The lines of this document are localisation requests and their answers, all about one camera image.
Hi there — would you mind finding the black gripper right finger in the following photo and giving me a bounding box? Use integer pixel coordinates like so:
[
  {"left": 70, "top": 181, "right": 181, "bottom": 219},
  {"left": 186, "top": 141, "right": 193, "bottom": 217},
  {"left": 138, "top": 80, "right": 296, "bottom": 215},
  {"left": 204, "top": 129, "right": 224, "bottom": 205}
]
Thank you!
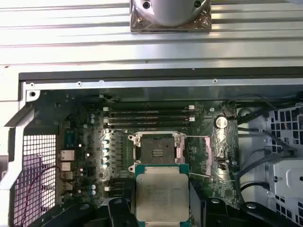
[{"left": 189, "top": 183, "right": 303, "bottom": 227}]

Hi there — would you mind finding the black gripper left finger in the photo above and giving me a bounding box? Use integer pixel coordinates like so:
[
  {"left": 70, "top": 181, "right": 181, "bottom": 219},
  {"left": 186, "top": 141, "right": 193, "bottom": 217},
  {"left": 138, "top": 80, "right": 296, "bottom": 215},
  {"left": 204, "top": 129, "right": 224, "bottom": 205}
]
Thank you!
[{"left": 59, "top": 182, "right": 137, "bottom": 227}]

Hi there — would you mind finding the silver topped CPU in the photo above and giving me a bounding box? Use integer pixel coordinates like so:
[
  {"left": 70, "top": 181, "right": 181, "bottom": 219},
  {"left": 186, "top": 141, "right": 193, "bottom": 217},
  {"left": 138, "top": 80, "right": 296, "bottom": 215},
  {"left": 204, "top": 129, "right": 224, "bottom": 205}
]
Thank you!
[{"left": 134, "top": 164, "right": 190, "bottom": 227}]

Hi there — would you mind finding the black RAM slot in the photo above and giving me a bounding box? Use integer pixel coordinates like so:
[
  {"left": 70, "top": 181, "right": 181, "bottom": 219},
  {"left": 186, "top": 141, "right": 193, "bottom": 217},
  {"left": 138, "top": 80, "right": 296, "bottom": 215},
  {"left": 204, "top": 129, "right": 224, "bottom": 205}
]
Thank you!
[
  {"left": 103, "top": 122, "right": 196, "bottom": 130},
  {"left": 103, "top": 116, "right": 196, "bottom": 123},
  {"left": 103, "top": 110, "right": 196, "bottom": 118},
  {"left": 104, "top": 185, "right": 133, "bottom": 193},
  {"left": 103, "top": 104, "right": 196, "bottom": 112},
  {"left": 104, "top": 178, "right": 135, "bottom": 186}
]

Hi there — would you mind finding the CPU socket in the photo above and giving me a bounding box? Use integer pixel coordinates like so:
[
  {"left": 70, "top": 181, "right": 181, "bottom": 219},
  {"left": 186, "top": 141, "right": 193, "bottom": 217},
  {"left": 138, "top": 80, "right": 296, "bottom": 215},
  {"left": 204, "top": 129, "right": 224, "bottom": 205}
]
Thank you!
[{"left": 127, "top": 131, "right": 188, "bottom": 173}]

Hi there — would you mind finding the metal rear port connector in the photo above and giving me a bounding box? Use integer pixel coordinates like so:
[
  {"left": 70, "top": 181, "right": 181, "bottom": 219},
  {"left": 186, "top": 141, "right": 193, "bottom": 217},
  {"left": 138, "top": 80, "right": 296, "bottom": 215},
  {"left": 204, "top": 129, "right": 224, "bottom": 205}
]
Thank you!
[
  {"left": 60, "top": 149, "right": 75, "bottom": 161},
  {"left": 60, "top": 171, "right": 73, "bottom": 190}
]

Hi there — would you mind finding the silver metal drive cage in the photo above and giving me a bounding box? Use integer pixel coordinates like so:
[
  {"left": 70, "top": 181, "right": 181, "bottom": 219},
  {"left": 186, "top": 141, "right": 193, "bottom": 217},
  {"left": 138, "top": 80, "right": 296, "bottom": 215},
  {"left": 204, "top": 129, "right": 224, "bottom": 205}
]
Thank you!
[{"left": 236, "top": 104, "right": 303, "bottom": 227}]

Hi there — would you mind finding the round coin battery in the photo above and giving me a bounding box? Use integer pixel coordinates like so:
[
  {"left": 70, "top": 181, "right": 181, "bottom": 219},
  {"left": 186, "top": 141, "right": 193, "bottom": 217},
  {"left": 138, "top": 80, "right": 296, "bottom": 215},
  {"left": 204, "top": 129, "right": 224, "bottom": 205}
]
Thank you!
[{"left": 214, "top": 115, "right": 228, "bottom": 130}]

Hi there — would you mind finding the green motherboard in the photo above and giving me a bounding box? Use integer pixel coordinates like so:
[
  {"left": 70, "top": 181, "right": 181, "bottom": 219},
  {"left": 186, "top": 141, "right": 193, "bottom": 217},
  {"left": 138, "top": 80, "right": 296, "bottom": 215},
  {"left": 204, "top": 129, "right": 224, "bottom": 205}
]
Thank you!
[{"left": 56, "top": 94, "right": 240, "bottom": 215}]

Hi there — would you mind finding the black and silver PC case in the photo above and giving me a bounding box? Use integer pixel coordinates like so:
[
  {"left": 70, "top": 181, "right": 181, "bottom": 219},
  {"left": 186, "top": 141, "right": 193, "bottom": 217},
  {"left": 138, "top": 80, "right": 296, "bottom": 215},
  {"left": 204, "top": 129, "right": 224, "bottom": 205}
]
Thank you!
[{"left": 0, "top": 66, "right": 303, "bottom": 227}]

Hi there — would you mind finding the black round cable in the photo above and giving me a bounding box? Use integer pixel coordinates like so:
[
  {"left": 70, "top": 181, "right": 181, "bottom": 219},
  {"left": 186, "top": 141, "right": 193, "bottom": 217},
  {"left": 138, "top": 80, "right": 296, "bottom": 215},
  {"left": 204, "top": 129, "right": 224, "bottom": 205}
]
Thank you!
[
  {"left": 239, "top": 181, "right": 269, "bottom": 191},
  {"left": 236, "top": 150, "right": 269, "bottom": 206},
  {"left": 236, "top": 126, "right": 299, "bottom": 158}
]

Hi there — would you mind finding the square brown base plate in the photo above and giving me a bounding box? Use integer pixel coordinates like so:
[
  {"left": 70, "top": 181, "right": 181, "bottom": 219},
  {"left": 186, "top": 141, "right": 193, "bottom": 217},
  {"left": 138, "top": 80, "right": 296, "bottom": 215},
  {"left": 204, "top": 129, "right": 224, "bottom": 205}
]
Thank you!
[{"left": 130, "top": 0, "right": 212, "bottom": 33}]

